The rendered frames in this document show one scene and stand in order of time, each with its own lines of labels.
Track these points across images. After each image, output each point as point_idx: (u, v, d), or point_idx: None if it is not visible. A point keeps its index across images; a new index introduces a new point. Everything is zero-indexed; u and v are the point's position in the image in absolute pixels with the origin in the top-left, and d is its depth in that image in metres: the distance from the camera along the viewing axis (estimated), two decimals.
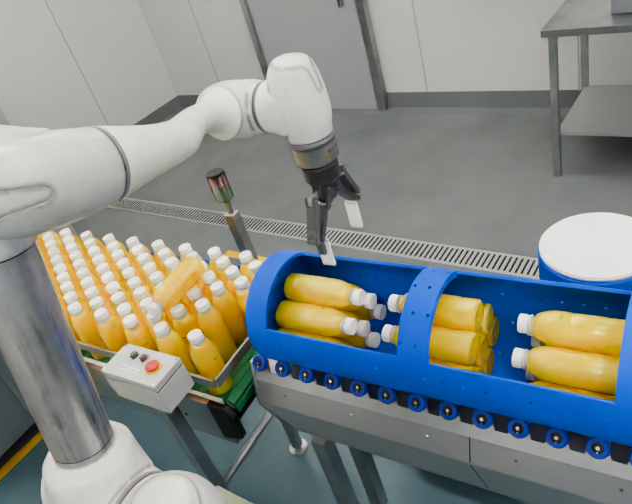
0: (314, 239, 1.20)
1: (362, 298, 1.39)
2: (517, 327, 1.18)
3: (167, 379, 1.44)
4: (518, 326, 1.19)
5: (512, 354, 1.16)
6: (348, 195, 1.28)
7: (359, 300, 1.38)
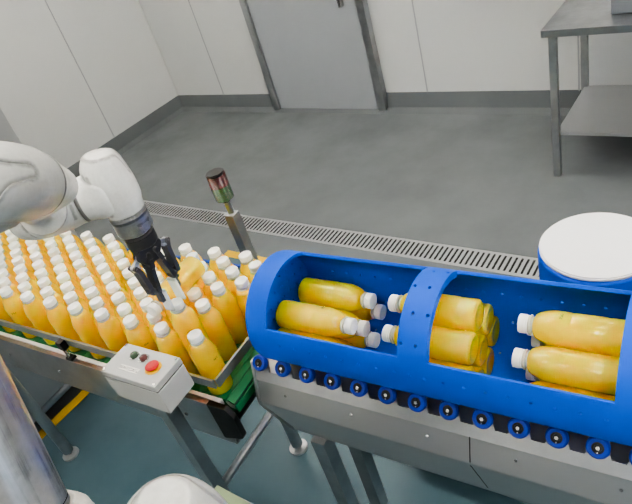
0: (151, 290, 1.47)
1: (176, 301, 1.55)
2: (517, 327, 1.18)
3: (167, 379, 1.44)
4: (518, 326, 1.19)
5: (512, 354, 1.16)
6: (167, 267, 1.49)
7: None
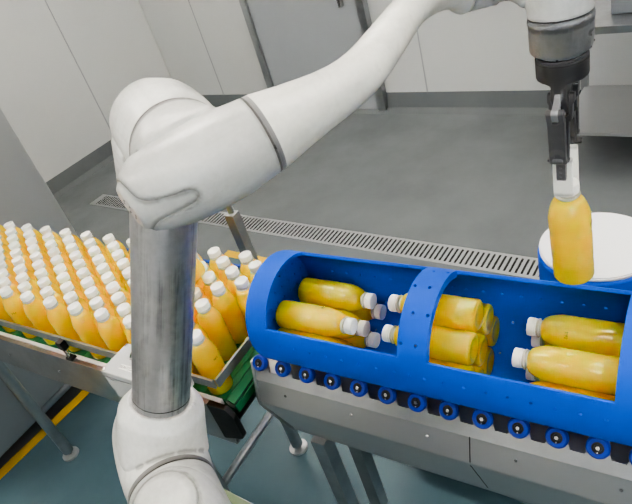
0: (560, 157, 0.92)
1: None
2: None
3: None
4: None
5: (512, 354, 1.16)
6: (574, 124, 0.95)
7: None
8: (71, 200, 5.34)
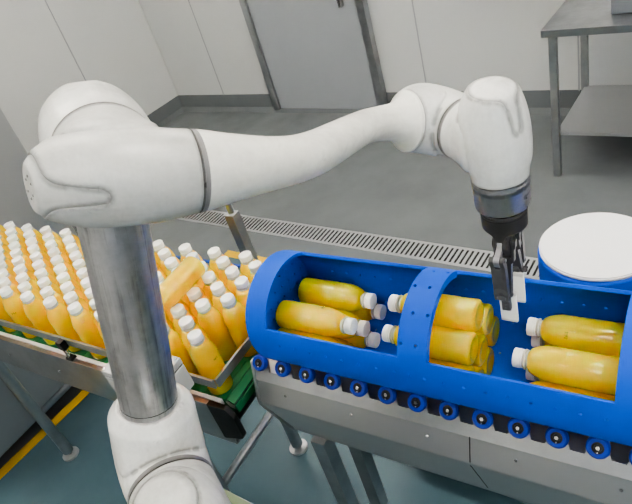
0: (504, 294, 1.02)
1: (186, 320, 1.59)
2: (224, 302, 1.61)
3: None
4: (224, 299, 1.61)
5: (512, 354, 1.16)
6: (519, 258, 1.05)
7: (181, 323, 1.58)
8: None
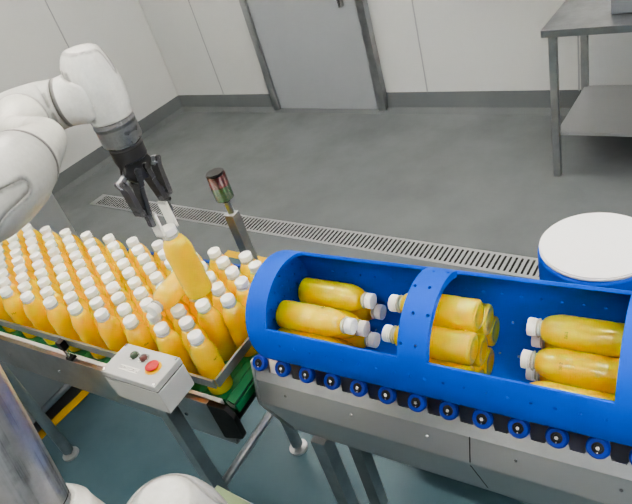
0: (140, 212, 1.34)
1: (186, 320, 1.59)
2: (224, 302, 1.61)
3: (167, 379, 1.44)
4: (224, 299, 1.61)
5: (169, 230, 1.40)
6: (157, 188, 1.37)
7: (181, 323, 1.58)
8: (71, 200, 5.34)
